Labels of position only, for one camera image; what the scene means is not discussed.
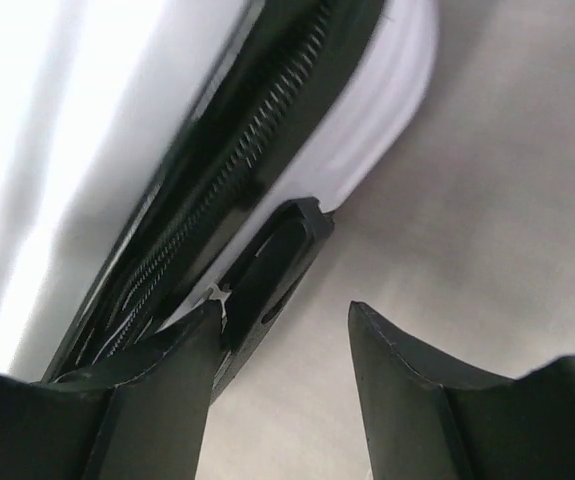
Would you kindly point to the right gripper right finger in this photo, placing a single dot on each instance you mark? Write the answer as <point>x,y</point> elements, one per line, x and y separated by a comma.
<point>429,415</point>

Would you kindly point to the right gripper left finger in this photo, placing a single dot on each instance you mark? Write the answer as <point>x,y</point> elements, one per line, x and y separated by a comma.
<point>139,414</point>

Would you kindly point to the black white space suitcase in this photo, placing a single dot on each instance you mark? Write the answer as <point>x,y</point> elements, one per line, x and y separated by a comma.
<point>156,155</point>

